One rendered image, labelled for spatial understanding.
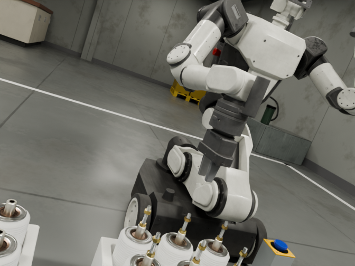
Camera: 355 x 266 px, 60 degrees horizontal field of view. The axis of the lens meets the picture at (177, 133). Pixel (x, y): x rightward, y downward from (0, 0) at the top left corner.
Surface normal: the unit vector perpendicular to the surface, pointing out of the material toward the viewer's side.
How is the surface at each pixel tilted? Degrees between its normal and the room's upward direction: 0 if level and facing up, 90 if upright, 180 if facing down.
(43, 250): 0
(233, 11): 72
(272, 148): 90
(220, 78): 90
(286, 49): 101
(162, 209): 45
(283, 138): 90
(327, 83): 87
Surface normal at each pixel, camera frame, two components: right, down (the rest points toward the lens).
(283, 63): 0.28, 0.49
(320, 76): -0.69, -0.17
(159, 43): 0.27, 0.29
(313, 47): 0.19, -0.54
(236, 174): 0.43, -0.35
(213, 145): -0.84, -0.22
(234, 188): 0.43, -0.54
